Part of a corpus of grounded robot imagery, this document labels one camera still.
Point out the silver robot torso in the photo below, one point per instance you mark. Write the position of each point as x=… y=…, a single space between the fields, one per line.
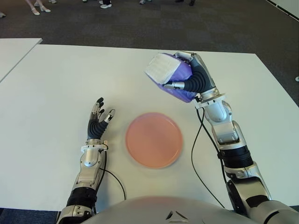
x=151 y=210

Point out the man in blue shirt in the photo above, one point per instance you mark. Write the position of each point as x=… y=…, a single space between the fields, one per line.
x=105 y=5

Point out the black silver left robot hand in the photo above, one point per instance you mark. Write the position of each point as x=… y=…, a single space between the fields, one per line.
x=95 y=129

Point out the person in pale shoes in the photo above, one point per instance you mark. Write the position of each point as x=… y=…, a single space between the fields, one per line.
x=52 y=1

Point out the purple tissue paper pack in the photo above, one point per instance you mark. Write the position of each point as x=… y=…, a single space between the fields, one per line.
x=161 y=67

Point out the white table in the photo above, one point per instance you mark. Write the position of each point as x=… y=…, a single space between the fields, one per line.
x=289 y=7
x=12 y=50

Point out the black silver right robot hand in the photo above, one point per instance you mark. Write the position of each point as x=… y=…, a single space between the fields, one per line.
x=198 y=79

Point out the person in dark shoes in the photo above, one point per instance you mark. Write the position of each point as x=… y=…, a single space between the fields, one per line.
x=191 y=2

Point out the man in plaid shirt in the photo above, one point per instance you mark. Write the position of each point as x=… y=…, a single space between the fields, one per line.
x=142 y=2

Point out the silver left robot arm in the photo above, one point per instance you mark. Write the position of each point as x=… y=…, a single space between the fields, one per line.
x=90 y=161

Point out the person in light shoes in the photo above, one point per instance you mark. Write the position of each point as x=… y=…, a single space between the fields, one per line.
x=2 y=14

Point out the round pink plate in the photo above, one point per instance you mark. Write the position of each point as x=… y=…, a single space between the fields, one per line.
x=154 y=140

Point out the grey table leg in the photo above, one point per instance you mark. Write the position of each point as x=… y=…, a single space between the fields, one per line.
x=59 y=218

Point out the person wearing white heels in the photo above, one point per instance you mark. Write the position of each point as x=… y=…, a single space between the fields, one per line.
x=35 y=11

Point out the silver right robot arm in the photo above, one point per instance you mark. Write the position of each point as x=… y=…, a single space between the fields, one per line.
x=229 y=144

